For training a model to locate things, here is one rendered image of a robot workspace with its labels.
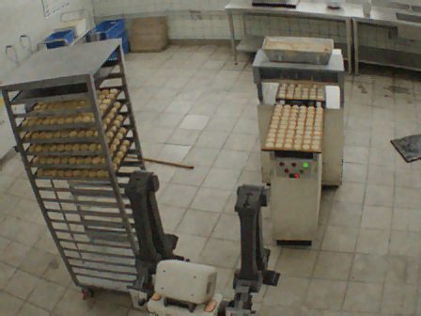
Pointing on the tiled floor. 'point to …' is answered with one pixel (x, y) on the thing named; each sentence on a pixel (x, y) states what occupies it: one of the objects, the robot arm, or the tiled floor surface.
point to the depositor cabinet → (333, 144)
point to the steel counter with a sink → (405, 19)
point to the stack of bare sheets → (409, 147)
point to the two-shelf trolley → (76, 37)
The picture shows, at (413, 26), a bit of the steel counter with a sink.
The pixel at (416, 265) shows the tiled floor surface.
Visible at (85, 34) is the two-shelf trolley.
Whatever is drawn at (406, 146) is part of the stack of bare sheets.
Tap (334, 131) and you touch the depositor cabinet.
